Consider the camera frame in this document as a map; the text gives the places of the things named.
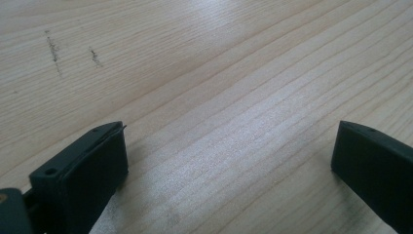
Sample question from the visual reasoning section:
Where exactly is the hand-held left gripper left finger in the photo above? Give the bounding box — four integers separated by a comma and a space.
28, 120, 130, 234

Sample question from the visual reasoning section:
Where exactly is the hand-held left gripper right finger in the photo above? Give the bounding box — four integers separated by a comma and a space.
330, 120, 413, 234

